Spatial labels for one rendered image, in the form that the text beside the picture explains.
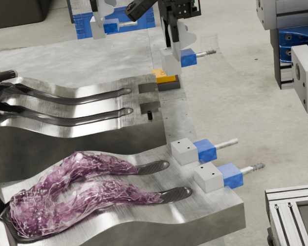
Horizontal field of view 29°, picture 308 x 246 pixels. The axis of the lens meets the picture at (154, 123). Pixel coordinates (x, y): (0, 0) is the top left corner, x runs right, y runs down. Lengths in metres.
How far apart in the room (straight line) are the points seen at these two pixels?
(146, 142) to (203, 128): 1.81
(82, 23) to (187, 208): 3.62
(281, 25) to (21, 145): 0.76
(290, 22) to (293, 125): 1.44
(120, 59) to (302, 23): 0.57
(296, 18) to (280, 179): 1.12
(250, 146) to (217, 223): 1.85
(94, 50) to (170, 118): 0.60
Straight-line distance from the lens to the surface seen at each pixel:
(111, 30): 1.74
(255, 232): 2.34
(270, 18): 1.62
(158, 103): 1.33
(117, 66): 1.81
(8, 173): 1.32
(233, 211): 1.03
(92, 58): 1.90
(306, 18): 1.64
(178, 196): 1.07
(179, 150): 1.14
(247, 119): 3.11
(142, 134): 1.26
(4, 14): 5.35
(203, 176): 1.05
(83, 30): 4.59
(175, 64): 1.40
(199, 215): 1.01
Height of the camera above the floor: 1.46
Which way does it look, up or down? 27 degrees down
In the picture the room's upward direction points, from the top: 9 degrees counter-clockwise
